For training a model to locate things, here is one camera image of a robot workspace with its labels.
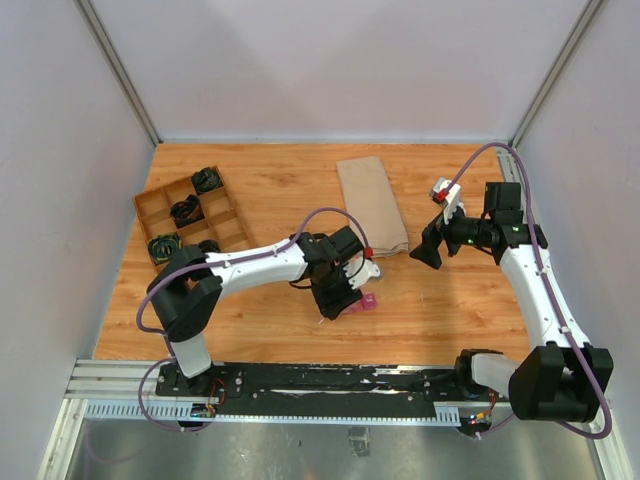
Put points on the grey slotted cable duct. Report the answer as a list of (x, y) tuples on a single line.
[(396, 412)]

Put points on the aluminium frame post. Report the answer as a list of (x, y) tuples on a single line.
[(577, 34), (105, 44)]

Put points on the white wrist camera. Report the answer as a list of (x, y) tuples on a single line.
[(362, 269), (447, 195)]

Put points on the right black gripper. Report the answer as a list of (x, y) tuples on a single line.
[(432, 236)]

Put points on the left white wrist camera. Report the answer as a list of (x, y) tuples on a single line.
[(362, 269)]

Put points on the left aluminium frame post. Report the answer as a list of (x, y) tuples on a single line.
[(105, 44)]

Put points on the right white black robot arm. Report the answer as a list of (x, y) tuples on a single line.
[(564, 375)]

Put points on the pink weekly pill organizer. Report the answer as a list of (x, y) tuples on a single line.
[(366, 303)]

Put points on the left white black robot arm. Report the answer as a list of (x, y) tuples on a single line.
[(185, 294)]

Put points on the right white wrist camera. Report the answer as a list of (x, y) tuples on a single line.
[(447, 195)]

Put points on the wooden compartment tray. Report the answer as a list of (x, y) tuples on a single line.
[(197, 209)]

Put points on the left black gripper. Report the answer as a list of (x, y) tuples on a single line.
[(332, 306)]

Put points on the right aluminium frame post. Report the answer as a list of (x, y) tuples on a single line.
[(577, 34)]

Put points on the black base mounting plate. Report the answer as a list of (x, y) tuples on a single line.
[(319, 384)]

